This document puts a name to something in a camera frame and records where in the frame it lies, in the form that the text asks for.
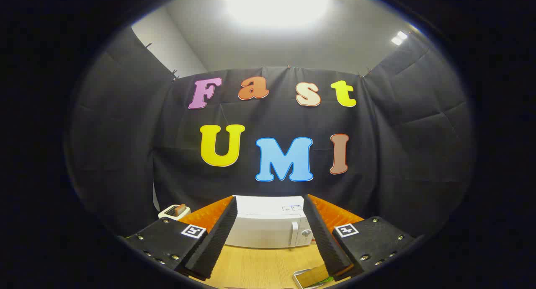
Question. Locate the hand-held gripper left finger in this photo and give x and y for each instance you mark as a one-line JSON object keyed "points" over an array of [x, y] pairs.
{"points": [[217, 238]]}

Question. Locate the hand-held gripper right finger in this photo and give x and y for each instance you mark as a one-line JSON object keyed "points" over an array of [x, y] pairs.
{"points": [[322, 238]]}

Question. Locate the brown bread lettuce sandwich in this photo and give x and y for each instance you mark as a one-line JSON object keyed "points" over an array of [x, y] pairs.
{"points": [[313, 276]]}

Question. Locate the white microwave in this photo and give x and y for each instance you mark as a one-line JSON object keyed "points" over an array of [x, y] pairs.
{"points": [[264, 228]]}

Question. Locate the white rectangular dish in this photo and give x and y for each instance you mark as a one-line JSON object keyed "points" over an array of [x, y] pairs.
{"points": [[298, 277]]}

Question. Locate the toast slice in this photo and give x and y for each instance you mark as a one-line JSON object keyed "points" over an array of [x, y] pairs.
{"points": [[180, 209]]}

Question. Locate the white toaster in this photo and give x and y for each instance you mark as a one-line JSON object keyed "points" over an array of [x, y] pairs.
{"points": [[167, 212]]}

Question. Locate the small ceiling lamp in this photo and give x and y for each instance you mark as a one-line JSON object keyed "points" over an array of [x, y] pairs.
{"points": [[399, 37]]}

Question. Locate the large ceiling light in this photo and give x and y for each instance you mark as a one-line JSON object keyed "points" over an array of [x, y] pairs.
{"points": [[276, 4]]}

